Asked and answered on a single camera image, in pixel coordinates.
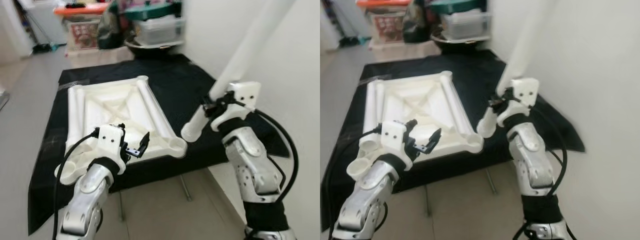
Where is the white plastic table top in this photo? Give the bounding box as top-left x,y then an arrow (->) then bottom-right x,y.
54,75 -> 188,187
347,70 -> 485,182

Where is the black table cloth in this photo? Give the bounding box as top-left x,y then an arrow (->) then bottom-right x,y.
27,52 -> 291,236
320,47 -> 586,233

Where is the black round wok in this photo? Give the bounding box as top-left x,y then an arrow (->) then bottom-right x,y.
431,31 -> 488,53
124,37 -> 183,58

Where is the clear plastic container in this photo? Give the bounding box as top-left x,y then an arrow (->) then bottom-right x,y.
441,11 -> 491,41
134,17 -> 185,46

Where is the black bag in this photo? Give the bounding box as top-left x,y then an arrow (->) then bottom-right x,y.
402,0 -> 432,43
97,2 -> 126,50

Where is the storage box with red print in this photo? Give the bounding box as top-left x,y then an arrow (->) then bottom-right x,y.
54,2 -> 111,52
356,0 -> 413,43

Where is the green floor mop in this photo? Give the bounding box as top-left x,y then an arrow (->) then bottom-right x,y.
327,5 -> 362,49
20,7 -> 60,55

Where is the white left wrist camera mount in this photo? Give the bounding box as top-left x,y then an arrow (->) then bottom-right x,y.
91,125 -> 129,165
380,121 -> 415,173

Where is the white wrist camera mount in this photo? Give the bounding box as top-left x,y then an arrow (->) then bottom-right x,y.
495,77 -> 541,126
91,125 -> 129,165
210,81 -> 262,133
380,121 -> 415,173

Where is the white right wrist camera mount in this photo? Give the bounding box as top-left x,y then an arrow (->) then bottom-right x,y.
210,81 -> 262,133
495,77 -> 541,126

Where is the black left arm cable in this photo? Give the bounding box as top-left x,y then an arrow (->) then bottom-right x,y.
321,129 -> 385,236
51,129 -> 100,240

